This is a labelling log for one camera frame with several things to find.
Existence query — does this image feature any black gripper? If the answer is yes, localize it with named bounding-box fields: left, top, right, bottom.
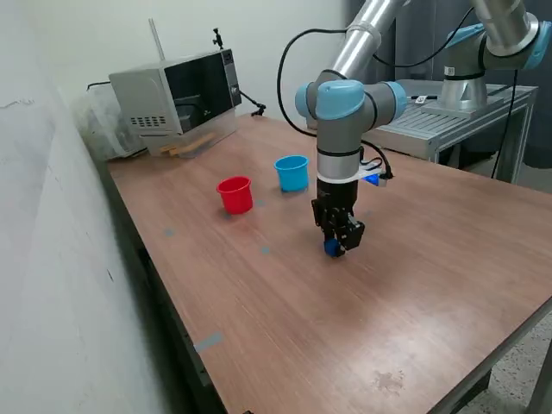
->
left=310, top=179, right=367, bottom=260

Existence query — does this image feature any aluminium robot base table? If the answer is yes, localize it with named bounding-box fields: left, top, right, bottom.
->
left=304, top=78, right=539, bottom=185

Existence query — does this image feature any blue plastic cup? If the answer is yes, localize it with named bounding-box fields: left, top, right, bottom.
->
left=273, top=154, right=311, bottom=193

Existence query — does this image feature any red plastic cup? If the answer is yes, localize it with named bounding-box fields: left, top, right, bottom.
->
left=215, top=174, right=254, bottom=216

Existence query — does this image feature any long grey tape strip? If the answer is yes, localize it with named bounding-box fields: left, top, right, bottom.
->
left=194, top=331, right=224, bottom=354

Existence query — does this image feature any silver microwave oven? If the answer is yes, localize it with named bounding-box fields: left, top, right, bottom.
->
left=108, top=47, right=242, bottom=135

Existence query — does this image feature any thin white rod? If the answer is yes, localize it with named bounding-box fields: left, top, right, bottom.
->
left=147, top=17, right=166, bottom=61

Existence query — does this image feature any wrist camera with white bracket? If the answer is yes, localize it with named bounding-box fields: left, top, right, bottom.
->
left=359, top=157, right=395, bottom=189

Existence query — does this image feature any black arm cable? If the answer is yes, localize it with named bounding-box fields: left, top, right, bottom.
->
left=276, top=7, right=476, bottom=179

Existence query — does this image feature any black hanging robot cable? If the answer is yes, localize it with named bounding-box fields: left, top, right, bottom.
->
left=486, top=68, right=521, bottom=179

